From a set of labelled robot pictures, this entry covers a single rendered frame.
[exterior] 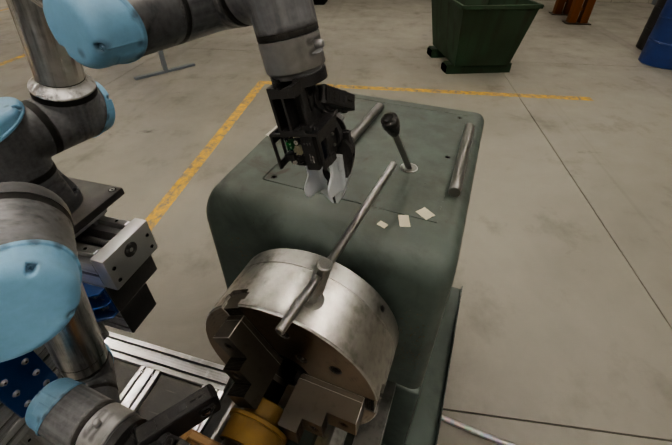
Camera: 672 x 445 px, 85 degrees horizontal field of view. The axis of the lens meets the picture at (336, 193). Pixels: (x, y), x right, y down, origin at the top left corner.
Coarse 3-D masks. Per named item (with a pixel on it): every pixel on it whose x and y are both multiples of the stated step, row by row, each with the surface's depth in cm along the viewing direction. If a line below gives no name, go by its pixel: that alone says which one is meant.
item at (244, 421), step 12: (264, 408) 53; (276, 408) 53; (228, 420) 53; (240, 420) 51; (252, 420) 50; (264, 420) 50; (276, 420) 53; (228, 432) 50; (240, 432) 49; (252, 432) 49; (264, 432) 50; (276, 432) 50; (228, 444) 49; (240, 444) 49; (252, 444) 49; (264, 444) 49; (276, 444) 51
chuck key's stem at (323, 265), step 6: (324, 258) 48; (318, 264) 47; (324, 264) 47; (330, 264) 47; (318, 270) 47; (324, 270) 47; (330, 270) 47; (312, 276) 49; (324, 276) 47; (324, 282) 48; (318, 288) 49; (324, 288) 50; (312, 294) 50; (318, 294) 50; (312, 300) 52
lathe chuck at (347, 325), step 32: (256, 288) 55; (288, 288) 54; (224, 320) 58; (256, 320) 54; (320, 320) 51; (352, 320) 53; (224, 352) 65; (288, 352) 56; (320, 352) 52; (352, 352) 51; (384, 352) 56; (288, 384) 63; (352, 384) 54; (384, 384) 57
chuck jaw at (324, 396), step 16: (304, 384) 56; (320, 384) 56; (304, 400) 54; (320, 400) 54; (336, 400) 54; (352, 400) 54; (368, 400) 55; (288, 416) 53; (304, 416) 53; (320, 416) 52; (336, 416) 52; (352, 416) 52; (288, 432) 52; (320, 432) 53; (352, 432) 53
